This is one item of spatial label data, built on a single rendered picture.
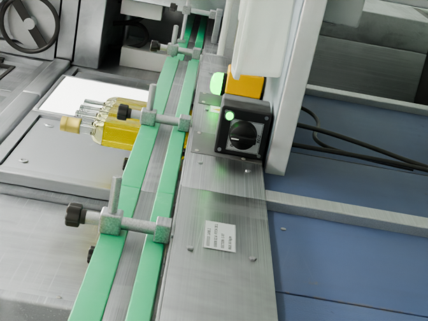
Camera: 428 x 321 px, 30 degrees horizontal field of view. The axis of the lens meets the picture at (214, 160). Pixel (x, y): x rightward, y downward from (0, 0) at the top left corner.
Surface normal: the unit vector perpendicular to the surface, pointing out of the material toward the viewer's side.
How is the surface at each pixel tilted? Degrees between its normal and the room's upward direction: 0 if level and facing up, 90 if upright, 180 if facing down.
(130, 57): 90
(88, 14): 90
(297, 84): 90
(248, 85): 90
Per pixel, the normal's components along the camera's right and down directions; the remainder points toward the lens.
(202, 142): 0.18, -0.93
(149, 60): -0.02, 0.33
